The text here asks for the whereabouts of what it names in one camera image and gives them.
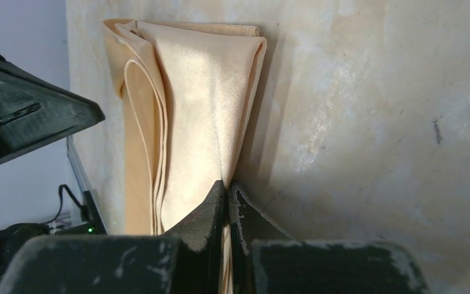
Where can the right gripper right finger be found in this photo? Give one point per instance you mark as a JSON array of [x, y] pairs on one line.
[[267, 260]]

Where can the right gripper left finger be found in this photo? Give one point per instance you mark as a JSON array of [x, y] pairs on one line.
[[185, 259]]

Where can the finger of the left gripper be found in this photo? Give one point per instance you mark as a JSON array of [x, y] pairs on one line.
[[35, 113]]

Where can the peach cloth napkin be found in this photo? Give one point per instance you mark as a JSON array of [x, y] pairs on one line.
[[187, 91]]

